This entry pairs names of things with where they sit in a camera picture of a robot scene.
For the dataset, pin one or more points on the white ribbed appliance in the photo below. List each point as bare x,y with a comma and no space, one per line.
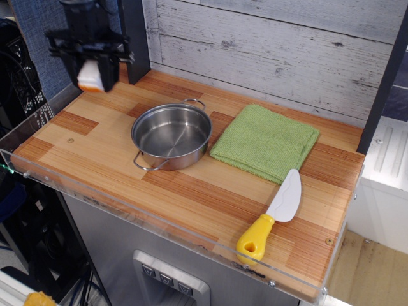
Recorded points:
378,209

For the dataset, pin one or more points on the stainless steel cabinet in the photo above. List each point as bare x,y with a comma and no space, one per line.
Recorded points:
111,241

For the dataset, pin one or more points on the green folded cloth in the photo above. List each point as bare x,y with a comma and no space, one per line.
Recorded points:
265,143

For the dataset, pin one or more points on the dark grey right post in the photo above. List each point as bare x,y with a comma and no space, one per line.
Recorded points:
390,73

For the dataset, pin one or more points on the small stainless steel pot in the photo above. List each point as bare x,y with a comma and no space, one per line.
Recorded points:
171,136

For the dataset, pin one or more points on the silver button control panel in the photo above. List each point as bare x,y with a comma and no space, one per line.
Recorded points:
164,284

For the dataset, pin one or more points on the dark grey left post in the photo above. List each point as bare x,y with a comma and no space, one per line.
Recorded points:
133,26

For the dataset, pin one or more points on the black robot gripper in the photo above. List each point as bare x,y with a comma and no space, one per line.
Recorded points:
89,36

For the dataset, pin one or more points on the dark grey post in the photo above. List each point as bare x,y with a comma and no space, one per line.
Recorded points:
133,26
390,73

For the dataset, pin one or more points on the black plastic crate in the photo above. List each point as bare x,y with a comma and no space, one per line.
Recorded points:
21,92

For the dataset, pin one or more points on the white orange mushroom stem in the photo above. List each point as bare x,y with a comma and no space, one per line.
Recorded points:
89,77

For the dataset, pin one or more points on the yellow handled white toy knife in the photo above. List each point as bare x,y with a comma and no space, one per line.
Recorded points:
251,245

